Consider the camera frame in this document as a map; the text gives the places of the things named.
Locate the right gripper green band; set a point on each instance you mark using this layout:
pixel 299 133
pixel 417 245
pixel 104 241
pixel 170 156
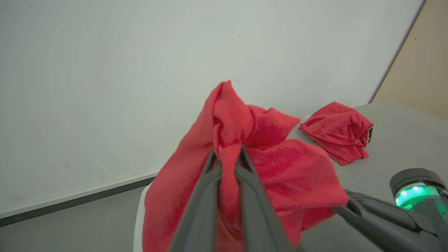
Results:
pixel 420 190

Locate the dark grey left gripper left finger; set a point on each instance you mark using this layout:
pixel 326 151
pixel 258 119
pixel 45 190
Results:
pixel 199 213

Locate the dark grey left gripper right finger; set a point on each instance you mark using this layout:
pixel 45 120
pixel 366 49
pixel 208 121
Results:
pixel 257 213

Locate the red and white jersey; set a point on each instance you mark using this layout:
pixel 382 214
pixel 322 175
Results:
pixel 283 175

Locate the red garment with black print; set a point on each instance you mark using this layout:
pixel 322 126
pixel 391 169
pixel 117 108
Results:
pixel 336 133

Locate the white baseboard trim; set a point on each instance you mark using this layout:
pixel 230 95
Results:
pixel 77 194

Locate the beige board panel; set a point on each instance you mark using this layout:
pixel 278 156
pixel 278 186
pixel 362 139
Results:
pixel 420 63

